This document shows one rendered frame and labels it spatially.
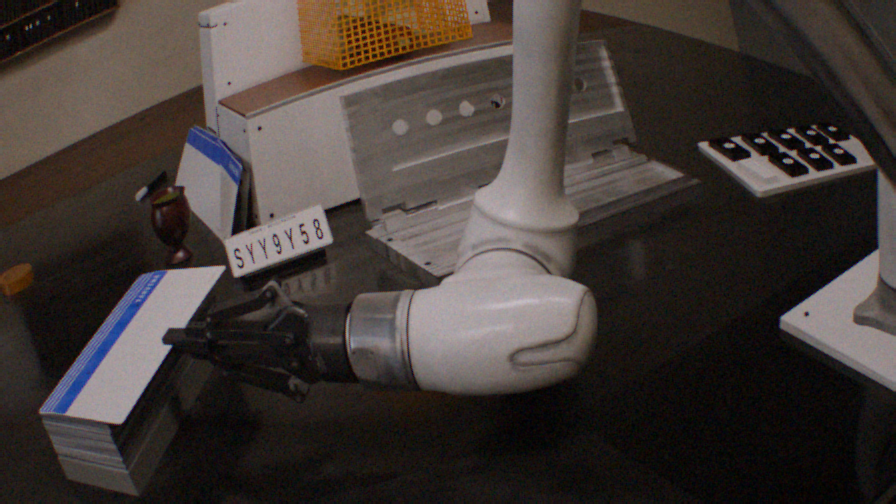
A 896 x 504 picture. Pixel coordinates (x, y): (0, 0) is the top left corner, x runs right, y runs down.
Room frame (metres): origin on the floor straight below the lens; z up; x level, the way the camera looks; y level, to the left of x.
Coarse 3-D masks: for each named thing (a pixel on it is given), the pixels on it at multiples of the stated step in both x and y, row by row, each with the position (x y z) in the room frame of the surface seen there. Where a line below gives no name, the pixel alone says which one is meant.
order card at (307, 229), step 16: (320, 208) 1.45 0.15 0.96; (272, 224) 1.42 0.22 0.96; (288, 224) 1.43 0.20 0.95; (304, 224) 1.44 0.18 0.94; (320, 224) 1.44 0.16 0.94; (224, 240) 1.39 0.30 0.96; (240, 240) 1.40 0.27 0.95; (256, 240) 1.41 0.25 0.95; (272, 240) 1.41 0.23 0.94; (288, 240) 1.42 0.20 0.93; (304, 240) 1.43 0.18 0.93; (320, 240) 1.43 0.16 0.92; (240, 256) 1.39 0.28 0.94; (256, 256) 1.40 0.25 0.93; (272, 256) 1.40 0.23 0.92; (288, 256) 1.41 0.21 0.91; (240, 272) 1.38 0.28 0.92
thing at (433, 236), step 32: (608, 160) 1.57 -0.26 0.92; (640, 160) 1.56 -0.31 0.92; (576, 192) 1.45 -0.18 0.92; (608, 192) 1.44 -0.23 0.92; (672, 192) 1.40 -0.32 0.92; (384, 224) 1.42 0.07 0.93; (416, 224) 1.42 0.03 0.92; (448, 224) 1.41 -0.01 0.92; (608, 224) 1.34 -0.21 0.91; (384, 256) 1.39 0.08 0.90; (416, 256) 1.32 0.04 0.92; (448, 256) 1.31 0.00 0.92
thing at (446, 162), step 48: (384, 96) 1.47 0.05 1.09; (432, 96) 1.49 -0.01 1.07; (480, 96) 1.52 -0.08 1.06; (576, 96) 1.58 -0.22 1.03; (384, 144) 1.44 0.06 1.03; (432, 144) 1.48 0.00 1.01; (480, 144) 1.49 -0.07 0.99; (576, 144) 1.54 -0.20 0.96; (384, 192) 1.43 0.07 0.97; (432, 192) 1.45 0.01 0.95
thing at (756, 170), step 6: (744, 162) 1.49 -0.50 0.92; (750, 162) 1.49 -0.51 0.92; (756, 162) 1.48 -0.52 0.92; (744, 168) 1.48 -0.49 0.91; (750, 168) 1.46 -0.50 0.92; (756, 168) 1.46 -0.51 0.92; (762, 168) 1.45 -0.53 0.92; (750, 174) 1.46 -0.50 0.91; (756, 174) 1.43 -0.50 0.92; (762, 174) 1.42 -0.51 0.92; (768, 174) 1.42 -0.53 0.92; (774, 174) 1.41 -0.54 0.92; (762, 180) 1.41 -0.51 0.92; (768, 180) 1.41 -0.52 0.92; (774, 180) 1.41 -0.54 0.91
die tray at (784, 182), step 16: (704, 144) 1.64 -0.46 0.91; (848, 144) 1.56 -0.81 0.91; (720, 160) 1.54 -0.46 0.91; (800, 160) 1.50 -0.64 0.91; (832, 160) 1.48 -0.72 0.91; (864, 160) 1.46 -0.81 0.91; (736, 176) 1.47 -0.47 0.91; (752, 176) 1.45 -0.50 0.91; (784, 176) 1.43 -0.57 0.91; (800, 176) 1.42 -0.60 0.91; (816, 176) 1.41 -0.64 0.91; (832, 176) 1.41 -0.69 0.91; (752, 192) 1.40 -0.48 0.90; (768, 192) 1.38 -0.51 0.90
